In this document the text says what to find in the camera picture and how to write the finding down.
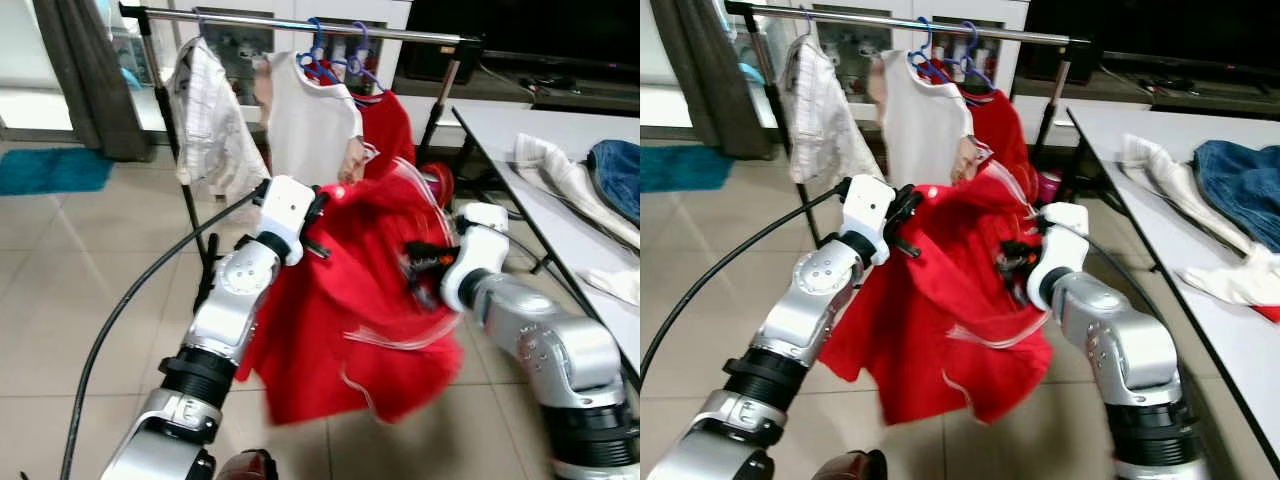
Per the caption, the white checked shirt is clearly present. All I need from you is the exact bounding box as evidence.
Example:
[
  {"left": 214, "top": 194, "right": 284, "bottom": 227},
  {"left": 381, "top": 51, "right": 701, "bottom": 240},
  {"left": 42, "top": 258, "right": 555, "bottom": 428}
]
[
  {"left": 780, "top": 37, "right": 881, "bottom": 186},
  {"left": 168, "top": 37, "right": 271, "bottom": 206}
]

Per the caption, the teal floor mat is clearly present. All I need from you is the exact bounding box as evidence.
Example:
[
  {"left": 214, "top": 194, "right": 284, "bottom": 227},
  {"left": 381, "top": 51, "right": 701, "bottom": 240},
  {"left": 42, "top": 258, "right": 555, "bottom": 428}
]
[
  {"left": 640, "top": 145, "right": 736, "bottom": 193},
  {"left": 0, "top": 148, "right": 114, "bottom": 196}
]

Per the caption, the white glass-door cabinet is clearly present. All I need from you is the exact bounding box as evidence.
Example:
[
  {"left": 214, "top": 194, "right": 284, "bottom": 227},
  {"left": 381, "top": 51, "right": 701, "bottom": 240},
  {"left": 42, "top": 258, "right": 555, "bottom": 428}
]
[
  {"left": 765, "top": 0, "right": 1031, "bottom": 101},
  {"left": 150, "top": 0, "right": 413, "bottom": 106}
]

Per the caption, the purple plastic hanger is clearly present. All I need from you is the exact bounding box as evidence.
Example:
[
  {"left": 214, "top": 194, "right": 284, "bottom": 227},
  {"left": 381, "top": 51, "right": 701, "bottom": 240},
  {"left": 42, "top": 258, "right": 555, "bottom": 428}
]
[
  {"left": 340, "top": 22, "right": 388, "bottom": 101},
  {"left": 950, "top": 22, "right": 998, "bottom": 98}
]

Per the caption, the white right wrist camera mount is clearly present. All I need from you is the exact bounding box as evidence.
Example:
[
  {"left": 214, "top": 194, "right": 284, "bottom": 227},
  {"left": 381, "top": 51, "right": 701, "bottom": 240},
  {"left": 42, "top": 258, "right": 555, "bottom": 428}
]
[
  {"left": 1028, "top": 203, "right": 1091, "bottom": 311},
  {"left": 440, "top": 203, "right": 511, "bottom": 313}
]

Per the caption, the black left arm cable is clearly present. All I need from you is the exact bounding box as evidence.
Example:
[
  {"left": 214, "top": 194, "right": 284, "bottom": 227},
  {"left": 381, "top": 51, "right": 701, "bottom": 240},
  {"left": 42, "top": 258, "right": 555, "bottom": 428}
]
[
  {"left": 60, "top": 185, "right": 263, "bottom": 480},
  {"left": 640, "top": 180, "right": 851, "bottom": 381}
]

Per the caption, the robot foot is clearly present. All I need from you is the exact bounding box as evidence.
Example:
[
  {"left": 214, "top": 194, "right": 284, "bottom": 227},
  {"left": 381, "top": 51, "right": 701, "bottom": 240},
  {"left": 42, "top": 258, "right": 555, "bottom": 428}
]
[
  {"left": 815, "top": 448, "right": 889, "bottom": 480},
  {"left": 215, "top": 448, "right": 279, "bottom": 480}
]

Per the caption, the blue denim jacket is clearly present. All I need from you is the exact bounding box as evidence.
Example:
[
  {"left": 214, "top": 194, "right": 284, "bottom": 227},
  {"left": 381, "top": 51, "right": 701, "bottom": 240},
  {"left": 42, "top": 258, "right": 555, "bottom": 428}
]
[
  {"left": 587, "top": 140, "right": 641, "bottom": 223},
  {"left": 1192, "top": 140, "right": 1280, "bottom": 253}
]

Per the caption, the grey curtain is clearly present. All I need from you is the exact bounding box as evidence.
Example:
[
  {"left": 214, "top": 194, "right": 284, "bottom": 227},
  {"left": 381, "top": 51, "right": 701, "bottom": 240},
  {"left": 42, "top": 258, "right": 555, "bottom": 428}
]
[
  {"left": 650, "top": 0, "right": 771, "bottom": 161},
  {"left": 35, "top": 0, "right": 151, "bottom": 163}
]

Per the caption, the red jacket with white trim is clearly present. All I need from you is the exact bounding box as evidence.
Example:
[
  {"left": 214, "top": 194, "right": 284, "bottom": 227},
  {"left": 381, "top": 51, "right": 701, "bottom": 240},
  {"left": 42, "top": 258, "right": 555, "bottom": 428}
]
[
  {"left": 820, "top": 168, "right": 1056, "bottom": 426},
  {"left": 240, "top": 163, "right": 466, "bottom": 426}
]

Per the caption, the dark television console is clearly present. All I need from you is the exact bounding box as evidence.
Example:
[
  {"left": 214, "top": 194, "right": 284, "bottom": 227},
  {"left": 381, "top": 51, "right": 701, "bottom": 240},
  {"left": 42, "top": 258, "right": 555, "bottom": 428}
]
[
  {"left": 395, "top": 68, "right": 641, "bottom": 113},
  {"left": 1010, "top": 70, "right": 1280, "bottom": 123}
]

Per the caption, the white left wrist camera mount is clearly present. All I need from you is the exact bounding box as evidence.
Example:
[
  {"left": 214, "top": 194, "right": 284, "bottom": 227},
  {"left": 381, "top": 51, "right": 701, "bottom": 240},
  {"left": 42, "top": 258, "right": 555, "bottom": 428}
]
[
  {"left": 255, "top": 175, "right": 319, "bottom": 266},
  {"left": 840, "top": 175, "right": 898, "bottom": 266}
]

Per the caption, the steel clothes rack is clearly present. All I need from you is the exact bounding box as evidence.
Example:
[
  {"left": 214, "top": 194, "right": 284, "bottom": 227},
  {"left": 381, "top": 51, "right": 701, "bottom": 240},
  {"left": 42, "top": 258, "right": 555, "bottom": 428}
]
[
  {"left": 722, "top": 0, "right": 1098, "bottom": 251},
  {"left": 118, "top": 3, "right": 486, "bottom": 301}
]

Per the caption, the black television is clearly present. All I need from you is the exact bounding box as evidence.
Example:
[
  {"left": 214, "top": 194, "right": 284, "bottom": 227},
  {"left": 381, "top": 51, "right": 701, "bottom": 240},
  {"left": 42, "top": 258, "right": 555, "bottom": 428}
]
[
  {"left": 1020, "top": 0, "right": 1280, "bottom": 86},
  {"left": 405, "top": 0, "right": 641, "bottom": 81}
]

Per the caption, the cream t-shirt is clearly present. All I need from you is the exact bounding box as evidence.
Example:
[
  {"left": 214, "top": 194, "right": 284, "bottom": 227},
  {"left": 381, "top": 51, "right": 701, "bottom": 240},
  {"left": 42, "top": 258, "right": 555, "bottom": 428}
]
[
  {"left": 868, "top": 50, "right": 991, "bottom": 191},
  {"left": 255, "top": 50, "right": 379, "bottom": 191}
]

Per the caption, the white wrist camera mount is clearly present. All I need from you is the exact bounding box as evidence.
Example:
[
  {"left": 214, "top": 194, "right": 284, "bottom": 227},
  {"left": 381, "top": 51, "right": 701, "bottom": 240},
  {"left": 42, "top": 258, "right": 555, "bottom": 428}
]
[
  {"left": 440, "top": 203, "right": 511, "bottom": 313},
  {"left": 1028, "top": 203, "right": 1091, "bottom": 311},
  {"left": 840, "top": 175, "right": 898, "bottom": 266},
  {"left": 255, "top": 175, "right": 319, "bottom": 266}
]

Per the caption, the blue plastic hanger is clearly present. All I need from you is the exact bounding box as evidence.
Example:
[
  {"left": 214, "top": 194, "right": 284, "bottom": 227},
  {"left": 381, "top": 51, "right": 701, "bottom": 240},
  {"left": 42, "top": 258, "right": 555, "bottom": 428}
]
[
  {"left": 297, "top": 18, "right": 346, "bottom": 86},
  {"left": 908, "top": 18, "right": 956, "bottom": 86}
]

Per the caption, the cream striped garment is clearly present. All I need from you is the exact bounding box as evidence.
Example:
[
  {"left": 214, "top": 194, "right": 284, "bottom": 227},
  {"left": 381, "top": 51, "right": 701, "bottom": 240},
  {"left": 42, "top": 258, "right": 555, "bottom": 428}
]
[
  {"left": 1120, "top": 133, "right": 1263, "bottom": 258},
  {"left": 513, "top": 133, "right": 641, "bottom": 251}
]

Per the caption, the white work table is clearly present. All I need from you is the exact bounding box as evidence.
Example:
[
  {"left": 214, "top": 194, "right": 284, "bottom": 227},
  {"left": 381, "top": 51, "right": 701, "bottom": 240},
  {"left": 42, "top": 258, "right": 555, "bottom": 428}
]
[
  {"left": 453, "top": 103, "right": 641, "bottom": 393},
  {"left": 1065, "top": 103, "right": 1280, "bottom": 479}
]

